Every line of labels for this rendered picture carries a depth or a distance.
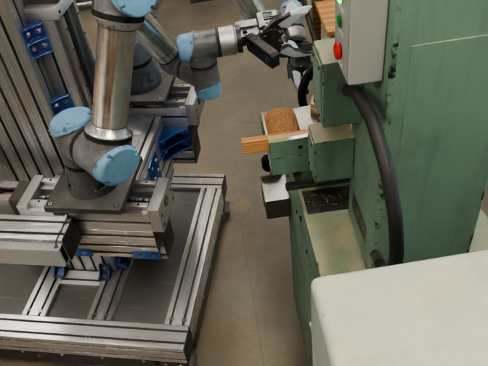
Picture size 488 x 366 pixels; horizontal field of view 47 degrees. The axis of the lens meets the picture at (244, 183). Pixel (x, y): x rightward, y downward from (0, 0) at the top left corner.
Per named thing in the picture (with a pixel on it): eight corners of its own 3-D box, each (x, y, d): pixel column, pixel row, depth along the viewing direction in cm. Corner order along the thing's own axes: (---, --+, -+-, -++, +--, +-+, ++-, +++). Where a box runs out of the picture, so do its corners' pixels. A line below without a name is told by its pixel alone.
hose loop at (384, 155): (357, 193, 130) (364, 56, 106) (402, 316, 106) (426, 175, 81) (333, 197, 130) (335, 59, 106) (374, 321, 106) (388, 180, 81)
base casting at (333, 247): (425, 138, 176) (429, 114, 170) (508, 287, 134) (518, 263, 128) (283, 159, 176) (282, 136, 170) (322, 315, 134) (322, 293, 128)
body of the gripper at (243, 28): (278, 8, 148) (232, 15, 148) (283, 28, 143) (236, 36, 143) (279, 31, 154) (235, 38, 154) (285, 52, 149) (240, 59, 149)
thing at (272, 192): (285, 189, 190) (284, 172, 185) (291, 216, 181) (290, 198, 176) (261, 193, 190) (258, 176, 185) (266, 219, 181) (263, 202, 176)
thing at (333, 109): (350, 97, 121) (353, 34, 111) (362, 123, 115) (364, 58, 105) (311, 103, 121) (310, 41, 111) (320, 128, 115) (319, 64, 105)
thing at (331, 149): (346, 158, 136) (347, 118, 128) (353, 177, 131) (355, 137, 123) (307, 164, 136) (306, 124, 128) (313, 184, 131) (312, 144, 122)
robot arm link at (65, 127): (90, 134, 160) (75, 94, 151) (118, 154, 153) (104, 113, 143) (54, 156, 155) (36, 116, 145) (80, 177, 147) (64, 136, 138)
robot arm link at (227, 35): (219, 39, 143) (224, 64, 150) (237, 36, 143) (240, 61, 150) (216, 21, 148) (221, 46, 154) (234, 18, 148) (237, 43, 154)
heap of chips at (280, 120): (293, 109, 162) (293, 98, 160) (303, 139, 152) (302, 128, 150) (263, 113, 162) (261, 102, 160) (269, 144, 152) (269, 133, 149)
